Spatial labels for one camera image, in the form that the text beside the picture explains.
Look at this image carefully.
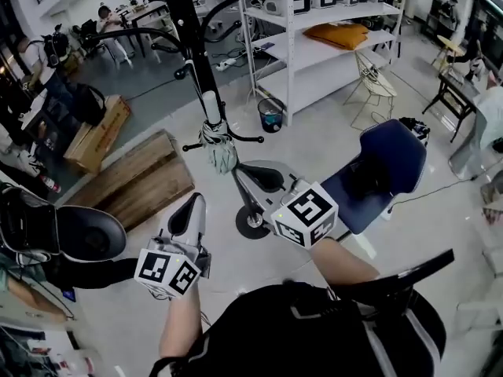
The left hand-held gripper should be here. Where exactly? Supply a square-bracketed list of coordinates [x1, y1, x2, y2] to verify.
[134, 192, 211, 298]

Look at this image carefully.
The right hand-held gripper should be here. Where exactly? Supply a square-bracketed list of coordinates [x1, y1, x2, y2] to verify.
[234, 159, 339, 250]

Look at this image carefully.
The mint green folding umbrella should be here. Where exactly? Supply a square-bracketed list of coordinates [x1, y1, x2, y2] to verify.
[198, 90, 240, 177]

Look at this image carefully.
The black metal coat rack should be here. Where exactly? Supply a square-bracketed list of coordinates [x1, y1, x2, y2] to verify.
[96, 0, 280, 241]

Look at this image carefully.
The person's left forearm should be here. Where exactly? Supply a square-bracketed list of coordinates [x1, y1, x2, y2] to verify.
[159, 284, 209, 363]

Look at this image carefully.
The person's right forearm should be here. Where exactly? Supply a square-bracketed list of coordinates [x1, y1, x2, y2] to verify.
[310, 237, 380, 290]

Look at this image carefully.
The white metal shelving unit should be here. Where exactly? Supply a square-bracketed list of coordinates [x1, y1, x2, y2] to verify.
[234, 0, 409, 128]

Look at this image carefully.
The wooden pallet platform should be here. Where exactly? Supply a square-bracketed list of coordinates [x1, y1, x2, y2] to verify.
[58, 128, 196, 233]

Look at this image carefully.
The black mesh trash bin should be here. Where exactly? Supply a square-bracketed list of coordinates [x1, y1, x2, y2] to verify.
[257, 97, 285, 134]

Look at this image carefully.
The black white backpack rig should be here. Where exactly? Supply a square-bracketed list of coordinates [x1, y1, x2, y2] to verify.
[0, 185, 127, 265]

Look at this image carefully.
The black pouch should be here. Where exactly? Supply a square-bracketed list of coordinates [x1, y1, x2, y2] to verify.
[347, 158, 394, 200]

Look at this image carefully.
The brown cardboard box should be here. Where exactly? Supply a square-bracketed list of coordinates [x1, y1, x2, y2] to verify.
[62, 93, 133, 177]

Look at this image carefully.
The blue plastic chair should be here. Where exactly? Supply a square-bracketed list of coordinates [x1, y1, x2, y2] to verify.
[319, 118, 428, 236]

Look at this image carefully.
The red fire extinguisher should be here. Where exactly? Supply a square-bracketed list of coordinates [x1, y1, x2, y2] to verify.
[38, 174, 63, 195]

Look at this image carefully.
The person's black shirt torso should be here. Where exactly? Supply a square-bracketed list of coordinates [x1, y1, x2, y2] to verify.
[149, 248, 457, 377]

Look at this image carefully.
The black backpack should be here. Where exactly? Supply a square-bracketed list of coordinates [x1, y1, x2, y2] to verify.
[72, 83, 108, 127]

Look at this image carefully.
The blue white bag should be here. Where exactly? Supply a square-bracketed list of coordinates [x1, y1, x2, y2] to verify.
[398, 115, 431, 145]

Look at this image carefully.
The orange cushion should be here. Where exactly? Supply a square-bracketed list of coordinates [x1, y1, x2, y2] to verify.
[302, 21, 370, 52]

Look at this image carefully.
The black legged desk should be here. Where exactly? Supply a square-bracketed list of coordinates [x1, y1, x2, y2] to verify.
[124, 0, 172, 60]

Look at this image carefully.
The round yellow stool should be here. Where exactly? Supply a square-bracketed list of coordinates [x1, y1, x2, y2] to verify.
[431, 34, 465, 70]

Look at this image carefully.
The grey plastic chair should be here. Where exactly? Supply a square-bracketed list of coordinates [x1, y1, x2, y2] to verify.
[447, 86, 503, 181]

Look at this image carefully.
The white wire chair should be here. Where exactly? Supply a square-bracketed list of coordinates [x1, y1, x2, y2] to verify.
[343, 50, 398, 132]

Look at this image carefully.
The black frame side table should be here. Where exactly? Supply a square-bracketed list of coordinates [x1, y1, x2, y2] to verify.
[421, 71, 479, 144]

